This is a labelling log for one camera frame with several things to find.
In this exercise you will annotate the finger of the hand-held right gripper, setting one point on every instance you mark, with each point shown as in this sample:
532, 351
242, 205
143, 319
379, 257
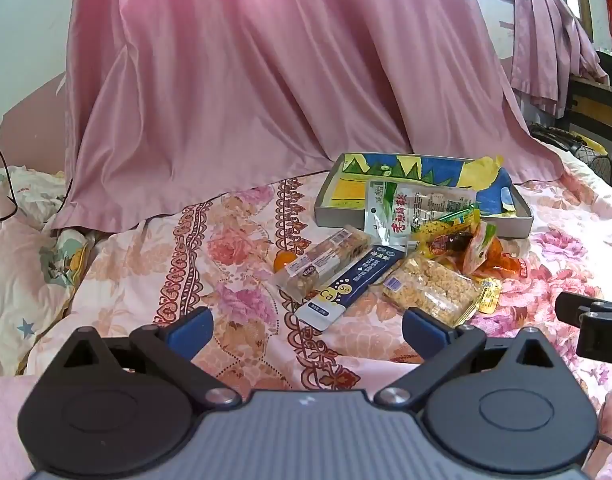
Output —
571, 307

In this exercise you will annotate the cartoon print quilt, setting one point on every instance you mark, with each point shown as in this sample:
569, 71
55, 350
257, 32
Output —
31, 255

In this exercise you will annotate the small yellow packet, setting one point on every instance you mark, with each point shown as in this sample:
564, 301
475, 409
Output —
488, 296

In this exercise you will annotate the large pink curtain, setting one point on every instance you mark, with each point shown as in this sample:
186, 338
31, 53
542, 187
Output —
236, 85

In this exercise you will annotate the floral bed sheet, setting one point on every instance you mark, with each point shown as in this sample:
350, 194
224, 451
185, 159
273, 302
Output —
136, 270

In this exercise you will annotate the dark framed desk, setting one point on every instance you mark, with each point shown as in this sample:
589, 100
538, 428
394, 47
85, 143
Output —
596, 110

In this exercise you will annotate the yellow snack packet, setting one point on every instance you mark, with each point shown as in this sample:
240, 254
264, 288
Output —
436, 242

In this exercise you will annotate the green stick packet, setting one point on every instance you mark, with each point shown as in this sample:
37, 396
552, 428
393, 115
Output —
456, 216

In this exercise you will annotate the orange jelly packet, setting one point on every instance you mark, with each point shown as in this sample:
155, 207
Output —
511, 267

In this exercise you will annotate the small orange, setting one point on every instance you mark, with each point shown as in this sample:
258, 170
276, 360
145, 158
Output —
282, 261

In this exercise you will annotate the grey box with coloured drawing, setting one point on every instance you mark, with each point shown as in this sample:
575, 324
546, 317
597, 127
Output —
436, 170

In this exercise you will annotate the white green snack pouch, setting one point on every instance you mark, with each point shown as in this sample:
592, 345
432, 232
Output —
386, 210

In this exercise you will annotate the person's pink clothing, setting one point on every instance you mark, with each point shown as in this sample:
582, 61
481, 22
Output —
6, 430

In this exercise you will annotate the clear nut bar packet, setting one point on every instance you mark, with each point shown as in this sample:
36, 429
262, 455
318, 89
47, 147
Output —
326, 260

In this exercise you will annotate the black fan grille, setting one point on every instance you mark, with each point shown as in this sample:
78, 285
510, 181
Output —
598, 167

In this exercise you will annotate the blue white snack packet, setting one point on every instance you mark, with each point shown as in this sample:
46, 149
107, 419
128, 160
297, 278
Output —
356, 280

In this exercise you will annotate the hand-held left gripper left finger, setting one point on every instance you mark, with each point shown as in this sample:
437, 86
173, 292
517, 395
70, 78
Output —
188, 332

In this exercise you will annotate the clear puffed rice packet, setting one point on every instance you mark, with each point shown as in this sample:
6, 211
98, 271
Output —
426, 287

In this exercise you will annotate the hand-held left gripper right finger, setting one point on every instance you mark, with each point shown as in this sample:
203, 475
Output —
423, 332

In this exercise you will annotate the tied pink curtain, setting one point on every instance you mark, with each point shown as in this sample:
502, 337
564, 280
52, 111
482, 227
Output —
551, 45

